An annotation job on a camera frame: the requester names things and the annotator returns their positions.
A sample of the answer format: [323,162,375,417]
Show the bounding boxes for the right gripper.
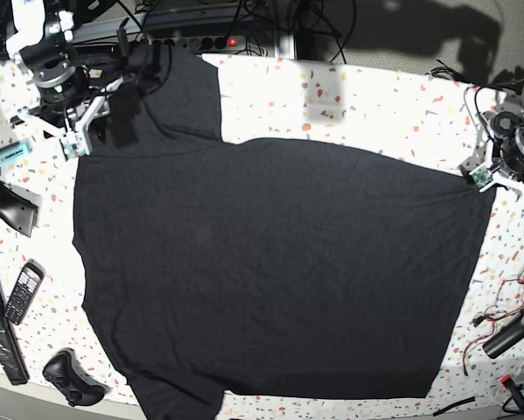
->
[10,52,123,160]

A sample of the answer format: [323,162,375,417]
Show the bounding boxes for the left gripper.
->
[460,111,524,200]

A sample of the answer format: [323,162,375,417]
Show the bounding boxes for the black T-shirt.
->
[73,44,495,419]

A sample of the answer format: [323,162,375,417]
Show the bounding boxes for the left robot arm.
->
[460,77,524,200]

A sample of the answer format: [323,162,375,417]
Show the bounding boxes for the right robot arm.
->
[5,1,123,160]

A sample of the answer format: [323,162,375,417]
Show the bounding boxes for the light blue highlighter marker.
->
[0,140,31,169]

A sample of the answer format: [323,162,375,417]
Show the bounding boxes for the black cylindrical tool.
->
[483,309,524,360]

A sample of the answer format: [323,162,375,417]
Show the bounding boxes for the black remote control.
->
[4,260,45,326]

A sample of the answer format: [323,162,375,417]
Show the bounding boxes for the long black bar in plastic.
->
[0,243,30,386]

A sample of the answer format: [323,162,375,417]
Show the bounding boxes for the red black clamp right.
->
[500,375,524,415]

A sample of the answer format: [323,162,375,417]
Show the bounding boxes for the thin black stick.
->
[432,396,476,417]

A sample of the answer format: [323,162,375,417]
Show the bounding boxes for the black game controller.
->
[42,349,106,407]

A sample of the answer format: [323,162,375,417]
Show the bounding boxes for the black handheld device with handle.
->
[0,181,38,237]

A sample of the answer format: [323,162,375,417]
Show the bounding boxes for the red and black wires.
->
[462,244,524,377]

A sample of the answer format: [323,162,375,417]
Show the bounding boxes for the power strip with red switch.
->
[157,35,248,54]

